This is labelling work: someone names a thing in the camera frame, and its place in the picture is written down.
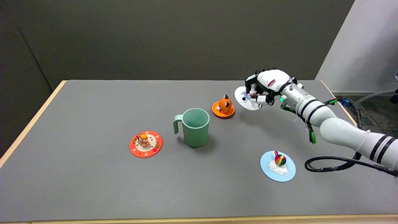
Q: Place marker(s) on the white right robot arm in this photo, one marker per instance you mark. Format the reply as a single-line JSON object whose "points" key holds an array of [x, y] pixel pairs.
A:
{"points": [[329, 124]]}

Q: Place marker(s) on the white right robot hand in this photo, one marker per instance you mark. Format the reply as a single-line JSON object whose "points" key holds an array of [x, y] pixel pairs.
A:
{"points": [[272, 81]]}

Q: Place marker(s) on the floor vent grille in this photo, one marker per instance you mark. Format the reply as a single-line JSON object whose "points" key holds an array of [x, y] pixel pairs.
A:
{"points": [[367, 121]]}

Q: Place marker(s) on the blue lid with balloon figurine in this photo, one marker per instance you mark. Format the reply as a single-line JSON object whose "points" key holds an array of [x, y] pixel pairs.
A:
{"points": [[277, 166]]}

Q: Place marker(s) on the white cup lid with figurine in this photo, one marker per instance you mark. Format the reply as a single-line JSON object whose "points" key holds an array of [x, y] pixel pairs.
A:
{"points": [[244, 100]]}

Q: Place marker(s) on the orange lid with fox figurine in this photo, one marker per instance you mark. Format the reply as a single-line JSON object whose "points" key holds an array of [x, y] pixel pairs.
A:
{"points": [[224, 107]]}

